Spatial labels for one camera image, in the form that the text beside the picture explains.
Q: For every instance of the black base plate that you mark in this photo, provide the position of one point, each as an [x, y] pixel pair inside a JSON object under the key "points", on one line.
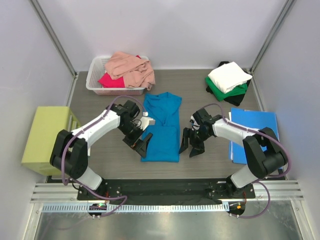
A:
{"points": [[167, 186]]}

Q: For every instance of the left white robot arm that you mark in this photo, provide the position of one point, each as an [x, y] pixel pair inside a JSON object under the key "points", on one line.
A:
{"points": [[70, 153]]}

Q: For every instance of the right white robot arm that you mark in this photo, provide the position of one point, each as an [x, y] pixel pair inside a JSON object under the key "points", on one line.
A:
{"points": [[263, 152]]}

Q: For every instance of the pink t shirt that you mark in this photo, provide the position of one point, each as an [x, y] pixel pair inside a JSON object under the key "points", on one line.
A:
{"points": [[136, 72]]}

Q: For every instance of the aluminium rail frame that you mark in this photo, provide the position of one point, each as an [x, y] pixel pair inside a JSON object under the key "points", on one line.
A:
{"points": [[275, 190]]}

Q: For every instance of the blue t shirt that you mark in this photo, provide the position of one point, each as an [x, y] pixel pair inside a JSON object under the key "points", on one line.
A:
{"points": [[164, 144]]}

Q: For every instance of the white plastic basket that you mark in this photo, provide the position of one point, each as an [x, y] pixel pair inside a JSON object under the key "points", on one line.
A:
{"points": [[96, 72]]}

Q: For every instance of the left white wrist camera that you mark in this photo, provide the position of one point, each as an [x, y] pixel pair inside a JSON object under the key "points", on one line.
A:
{"points": [[146, 121]]}

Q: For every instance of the white folded t shirt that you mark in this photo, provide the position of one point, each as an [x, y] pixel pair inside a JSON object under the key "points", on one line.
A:
{"points": [[228, 76]]}

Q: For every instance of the yellow green box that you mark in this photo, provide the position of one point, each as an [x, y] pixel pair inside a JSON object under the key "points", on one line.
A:
{"points": [[48, 121]]}

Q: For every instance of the red t shirt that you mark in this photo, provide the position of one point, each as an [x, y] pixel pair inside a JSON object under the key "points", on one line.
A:
{"points": [[110, 81]]}

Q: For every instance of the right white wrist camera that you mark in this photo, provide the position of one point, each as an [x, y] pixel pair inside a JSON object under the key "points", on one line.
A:
{"points": [[194, 123]]}

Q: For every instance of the green folded t shirt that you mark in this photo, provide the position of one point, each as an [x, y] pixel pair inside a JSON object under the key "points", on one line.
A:
{"points": [[238, 91]]}

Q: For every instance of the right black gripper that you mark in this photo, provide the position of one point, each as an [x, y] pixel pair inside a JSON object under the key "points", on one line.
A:
{"points": [[198, 148]]}

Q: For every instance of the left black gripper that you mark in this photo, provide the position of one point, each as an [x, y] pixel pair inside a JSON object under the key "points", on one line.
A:
{"points": [[141, 146]]}

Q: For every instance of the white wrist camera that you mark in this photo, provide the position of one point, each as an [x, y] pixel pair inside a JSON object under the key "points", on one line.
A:
{"points": [[194, 123], [146, 121]]}

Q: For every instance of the blue folder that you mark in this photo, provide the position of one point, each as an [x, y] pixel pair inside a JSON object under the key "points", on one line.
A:
{"points": [[251, 119]]}

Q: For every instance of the white slotted cable duct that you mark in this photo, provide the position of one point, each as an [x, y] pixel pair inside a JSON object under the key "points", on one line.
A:
{"points": [[105, 208]]}

